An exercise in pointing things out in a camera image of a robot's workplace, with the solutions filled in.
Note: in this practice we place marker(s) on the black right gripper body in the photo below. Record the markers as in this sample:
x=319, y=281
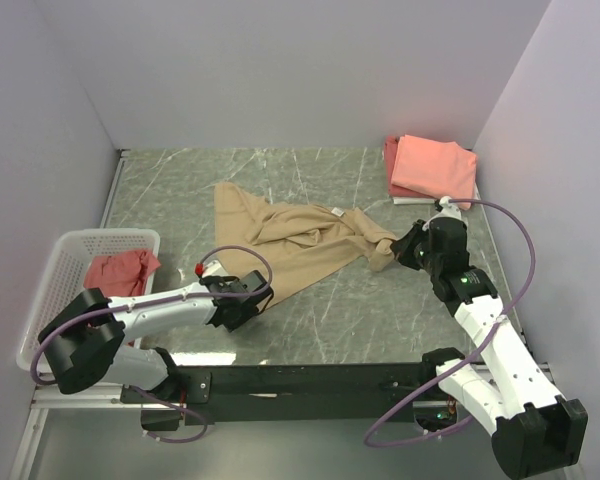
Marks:
x=426, y=259

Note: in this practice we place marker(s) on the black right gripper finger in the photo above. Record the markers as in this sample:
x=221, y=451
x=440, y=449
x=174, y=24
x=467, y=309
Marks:
x=405, y=259
x=404, y=244

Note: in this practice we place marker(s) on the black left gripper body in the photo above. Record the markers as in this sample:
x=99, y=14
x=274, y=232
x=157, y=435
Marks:
x=247, y=314

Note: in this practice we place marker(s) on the beige t shirt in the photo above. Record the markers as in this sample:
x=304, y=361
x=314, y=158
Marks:
x=302, y=243

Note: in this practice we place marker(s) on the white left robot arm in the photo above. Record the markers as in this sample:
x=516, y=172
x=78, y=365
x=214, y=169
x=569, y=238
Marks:
x=91, y=339

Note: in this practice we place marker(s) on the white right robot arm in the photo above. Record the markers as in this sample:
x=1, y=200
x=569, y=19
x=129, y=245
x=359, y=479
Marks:
x=533, y=427

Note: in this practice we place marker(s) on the folded salmon pink shirt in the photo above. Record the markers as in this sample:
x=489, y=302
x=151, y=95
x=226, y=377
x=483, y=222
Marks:
x=434, y=169

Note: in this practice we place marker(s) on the red shirt in basket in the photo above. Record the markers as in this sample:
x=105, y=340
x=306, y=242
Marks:
x=121, y=275

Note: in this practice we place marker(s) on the black base beam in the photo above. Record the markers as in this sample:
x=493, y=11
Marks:
x=233, y=393

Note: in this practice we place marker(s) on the white plastic laundry basket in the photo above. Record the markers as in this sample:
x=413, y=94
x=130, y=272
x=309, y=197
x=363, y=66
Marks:
x=64, y=274

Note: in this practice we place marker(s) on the aluminium left side rail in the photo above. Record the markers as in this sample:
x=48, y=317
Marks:
x=123, y=154

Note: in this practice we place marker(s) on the aluminium rail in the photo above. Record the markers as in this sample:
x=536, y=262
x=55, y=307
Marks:
x=123, y=154
x=108, y=396

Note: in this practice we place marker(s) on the aluminium front rail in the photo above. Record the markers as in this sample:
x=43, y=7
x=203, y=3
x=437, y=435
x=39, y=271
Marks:
x=108, y=396

